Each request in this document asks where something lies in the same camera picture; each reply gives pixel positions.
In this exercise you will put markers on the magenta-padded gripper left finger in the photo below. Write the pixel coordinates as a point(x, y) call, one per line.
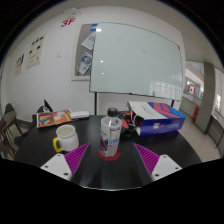
point(76, 156)

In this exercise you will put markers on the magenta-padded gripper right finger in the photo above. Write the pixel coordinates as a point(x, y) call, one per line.
point(148, 158)

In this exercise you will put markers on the clear black-capped drink bottle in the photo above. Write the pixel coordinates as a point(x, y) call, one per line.
point(110, 136)

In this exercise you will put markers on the flat round red coaster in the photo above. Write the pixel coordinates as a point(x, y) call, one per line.
point(109, 158)

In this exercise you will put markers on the black and red desk object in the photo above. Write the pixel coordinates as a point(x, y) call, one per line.
point(128, 128)

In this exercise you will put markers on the blue and purple cardboard box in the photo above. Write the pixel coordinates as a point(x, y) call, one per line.
point(160, 118)

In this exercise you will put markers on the colourful orange book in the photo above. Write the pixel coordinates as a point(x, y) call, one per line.
point(53, 119)

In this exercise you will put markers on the round brown wooden table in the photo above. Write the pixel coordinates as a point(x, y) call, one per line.
point(8, 121)

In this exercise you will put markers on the dark padded chair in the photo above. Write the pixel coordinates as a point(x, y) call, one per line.
point(9, 108)

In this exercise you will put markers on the glass whiteboard on stand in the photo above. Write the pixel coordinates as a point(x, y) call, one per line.
point(136, 60)

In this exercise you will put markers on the grey notice board with papers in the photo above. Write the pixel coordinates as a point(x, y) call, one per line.
point(83, 50)

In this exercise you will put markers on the red floor number sign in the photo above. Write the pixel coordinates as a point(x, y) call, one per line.
point(68, 22)

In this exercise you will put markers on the white wall switch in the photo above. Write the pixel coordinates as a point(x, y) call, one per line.
point(58, 54)

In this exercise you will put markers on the small white wall poster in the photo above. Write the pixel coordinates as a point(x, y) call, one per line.
point(19, 65)

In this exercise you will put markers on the large white wall poster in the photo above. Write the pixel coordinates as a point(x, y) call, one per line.
point(36, 50)

